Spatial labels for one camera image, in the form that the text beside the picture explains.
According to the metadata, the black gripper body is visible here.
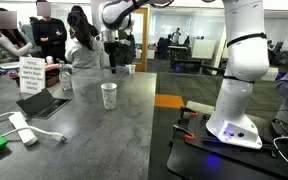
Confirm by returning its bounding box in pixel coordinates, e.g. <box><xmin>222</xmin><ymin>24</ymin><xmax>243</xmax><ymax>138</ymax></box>
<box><xmin>103</xmin><ymin>40</ymin><xmax>122</xmax><ymax>63</ymax></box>

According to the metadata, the white paper cup with crest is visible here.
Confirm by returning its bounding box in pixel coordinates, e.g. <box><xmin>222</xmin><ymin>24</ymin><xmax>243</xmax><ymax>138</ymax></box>
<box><xmin>100</xmin><ymin>82</ymin><xmax>118</xmax><ymax>110</ymax></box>

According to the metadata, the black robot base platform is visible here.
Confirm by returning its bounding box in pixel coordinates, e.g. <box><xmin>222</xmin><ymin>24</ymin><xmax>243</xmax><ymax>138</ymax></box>
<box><xmin>166</xmin><ymin>105</ymin><xmax>288</xmax><ymax>180</ymax></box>

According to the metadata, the small plain white cup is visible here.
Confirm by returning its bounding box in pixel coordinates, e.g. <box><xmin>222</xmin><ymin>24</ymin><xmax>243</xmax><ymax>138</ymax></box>
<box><xmin>127</xmin><ymin>63</ymin><xmax>137</xmax><ymax>75</ymax></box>

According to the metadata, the person in dark green jacket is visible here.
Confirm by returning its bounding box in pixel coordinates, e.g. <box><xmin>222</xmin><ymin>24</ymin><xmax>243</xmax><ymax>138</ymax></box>
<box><xmin>116</xmin><ymin>19</ymin><xmax>137</xmax><ymax>66</ymax></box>

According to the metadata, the dark-haired person behind group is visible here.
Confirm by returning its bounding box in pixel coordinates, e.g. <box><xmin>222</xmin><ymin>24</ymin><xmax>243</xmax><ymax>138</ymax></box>
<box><xmin>71</xmin><ymin>4</ymin><xmax>100</xmax><ymax>38</ymax></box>

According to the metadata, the ponytail woman in grey sweater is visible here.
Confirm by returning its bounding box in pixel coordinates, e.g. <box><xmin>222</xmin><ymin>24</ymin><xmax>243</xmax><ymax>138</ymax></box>
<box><xmin>64</xmin><ymin>10</ymin><xmax>104</xmax><ymax>69</ymax></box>

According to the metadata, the clear plastic water bottle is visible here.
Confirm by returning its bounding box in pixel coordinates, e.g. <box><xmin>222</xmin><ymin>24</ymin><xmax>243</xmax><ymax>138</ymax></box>
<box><xmin>57</xmin><ymin>61</ymin><xmax>73</xmax><ymax>92</ymax></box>

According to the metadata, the brown wooden box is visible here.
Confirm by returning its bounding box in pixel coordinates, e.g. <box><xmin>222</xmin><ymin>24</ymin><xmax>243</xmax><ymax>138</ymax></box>
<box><xmin>15</xmin><ymin>63</ymin><xmax>61</xmax><ymax>88</ymax></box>

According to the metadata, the blue bin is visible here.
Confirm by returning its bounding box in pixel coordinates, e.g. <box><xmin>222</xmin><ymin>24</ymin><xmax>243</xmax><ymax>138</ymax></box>
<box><xmin>173</xmin><ymin>63</ymin><xmax>185</xmax><ymax>73</ymax></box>

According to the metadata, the orange floor mat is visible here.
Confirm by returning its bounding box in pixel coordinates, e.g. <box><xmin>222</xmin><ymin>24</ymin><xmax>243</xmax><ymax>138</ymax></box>
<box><xmin>154</xmin><ymin>93</ymin><xmax>185</xmax><ymax>110</ymax></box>

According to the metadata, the man in black jacket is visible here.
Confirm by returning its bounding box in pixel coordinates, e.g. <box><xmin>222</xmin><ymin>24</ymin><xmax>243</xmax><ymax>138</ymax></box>
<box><xmin>32</xmin><ymin>0</ymin><xmax>68</xmax><ymax>63</ymax></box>

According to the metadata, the distant standing person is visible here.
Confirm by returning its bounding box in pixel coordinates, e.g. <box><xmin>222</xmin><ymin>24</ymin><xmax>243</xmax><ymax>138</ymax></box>
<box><xmin>171</xmin><ymin>27</ymin><xmax>182</xmax><ymax>45</ymax></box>

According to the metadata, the white printed sign stand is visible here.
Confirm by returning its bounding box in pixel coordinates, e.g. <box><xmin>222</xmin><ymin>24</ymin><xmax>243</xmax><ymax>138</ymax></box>
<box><xmin>19</xmin><ymin>56</ymin><xmax>47</xmax><ymax>95</ymax></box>

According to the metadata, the black table outlet hatch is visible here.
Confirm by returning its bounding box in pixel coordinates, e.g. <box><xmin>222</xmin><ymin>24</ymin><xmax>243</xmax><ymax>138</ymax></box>
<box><xmin>15</xmin><ymin>88</ymin><xmax>72</xmax><ymax>121</ymax></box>

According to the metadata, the white partition panel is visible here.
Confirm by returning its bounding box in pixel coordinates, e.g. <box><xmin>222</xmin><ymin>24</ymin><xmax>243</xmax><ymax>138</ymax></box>
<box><xmin>191</xmin><ymin>39</ymin><xmax>217</xmax><ymax>60</ymax></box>

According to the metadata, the long-haired woman in white sweater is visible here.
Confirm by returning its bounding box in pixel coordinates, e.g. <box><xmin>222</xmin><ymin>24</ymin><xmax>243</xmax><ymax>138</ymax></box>
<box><xmin>0</xmin><ymin>7</ymin><xmax>35</xmax><ymax>63</ymax></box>

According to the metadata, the white plate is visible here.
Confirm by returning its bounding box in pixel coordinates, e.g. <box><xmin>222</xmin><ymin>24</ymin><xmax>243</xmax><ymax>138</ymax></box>
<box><xmin>0</xmin><ymin>61</ymin><xmax>21</xmax><ymax>70</ymax></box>

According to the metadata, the white power strip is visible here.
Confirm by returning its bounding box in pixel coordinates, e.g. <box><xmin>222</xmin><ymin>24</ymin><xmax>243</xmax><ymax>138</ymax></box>
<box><xmin>8</xmin><ymin>111</ymin><xmax>38</xmax><ymax>147</ymax></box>

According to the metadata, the wooden door frame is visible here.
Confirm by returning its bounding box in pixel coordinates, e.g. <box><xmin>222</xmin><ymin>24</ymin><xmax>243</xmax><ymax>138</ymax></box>
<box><xmin>130</xmin><ymin>6</ymin><xmax>150</xmax><ymax>73</ymax></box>

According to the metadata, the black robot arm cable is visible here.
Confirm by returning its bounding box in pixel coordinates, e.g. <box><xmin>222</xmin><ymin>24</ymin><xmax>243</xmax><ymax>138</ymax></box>
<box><xmin>130</xmin><ymin>0</ymin><xmax>177</xmax><ymax>10</ymax></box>

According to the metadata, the black clamp with orange handle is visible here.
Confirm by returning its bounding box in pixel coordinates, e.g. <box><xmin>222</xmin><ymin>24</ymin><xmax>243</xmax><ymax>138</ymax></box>
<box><xmin>172</xmin><ymin>124</ymin><xmax>196</xmax><ymax>141</ymax></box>
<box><xmin>178</xmin><ymin>106</ymin><xmax>199</xmax><ymax>126</ymax></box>

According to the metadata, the white cable with plug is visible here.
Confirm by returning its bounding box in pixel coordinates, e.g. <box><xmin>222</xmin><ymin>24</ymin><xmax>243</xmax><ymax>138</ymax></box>
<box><xmin>0</xmin><ymin>125</ymin><xmax>68</xmax><ymax>144</ymax></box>

